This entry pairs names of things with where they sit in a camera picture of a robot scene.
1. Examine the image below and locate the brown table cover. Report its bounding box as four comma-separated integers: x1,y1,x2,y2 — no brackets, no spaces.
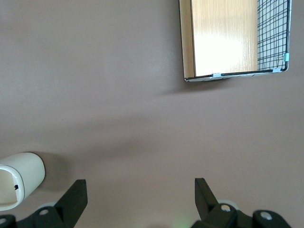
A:
0,0,304,228

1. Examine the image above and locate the dark wooden board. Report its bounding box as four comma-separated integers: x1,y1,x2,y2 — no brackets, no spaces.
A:
179,0,196,79

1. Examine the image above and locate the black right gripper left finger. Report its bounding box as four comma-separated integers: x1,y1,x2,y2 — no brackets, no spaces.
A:
0,179,88,228

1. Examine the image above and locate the black wire mesh rack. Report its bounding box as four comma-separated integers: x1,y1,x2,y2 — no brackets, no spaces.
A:
179,0,292,83

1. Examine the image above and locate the cream plastic trash can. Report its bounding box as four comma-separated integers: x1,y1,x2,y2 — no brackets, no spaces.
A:
0,152,46,211

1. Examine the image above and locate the light wooden board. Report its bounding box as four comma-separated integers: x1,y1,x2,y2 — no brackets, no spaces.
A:
191,0,259,77

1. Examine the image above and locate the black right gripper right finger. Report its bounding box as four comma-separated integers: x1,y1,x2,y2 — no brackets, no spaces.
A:
191,177,293,228

